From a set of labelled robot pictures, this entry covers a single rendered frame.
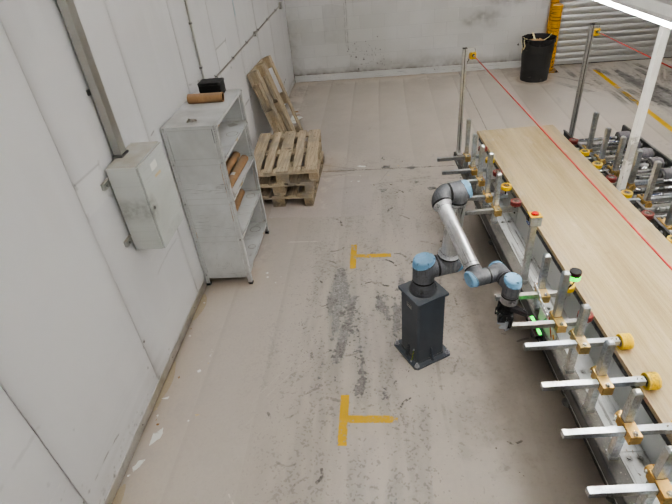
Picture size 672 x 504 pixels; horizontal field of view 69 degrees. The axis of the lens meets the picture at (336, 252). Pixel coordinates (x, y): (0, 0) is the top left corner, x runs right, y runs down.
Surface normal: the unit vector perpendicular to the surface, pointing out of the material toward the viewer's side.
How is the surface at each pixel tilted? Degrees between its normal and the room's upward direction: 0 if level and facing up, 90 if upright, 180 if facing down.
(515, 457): 0
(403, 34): 90
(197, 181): 90
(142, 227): 90
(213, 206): 90
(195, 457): 0
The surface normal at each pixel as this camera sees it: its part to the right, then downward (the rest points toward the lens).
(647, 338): -0.08, -0.81
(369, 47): -0.07, 0.58
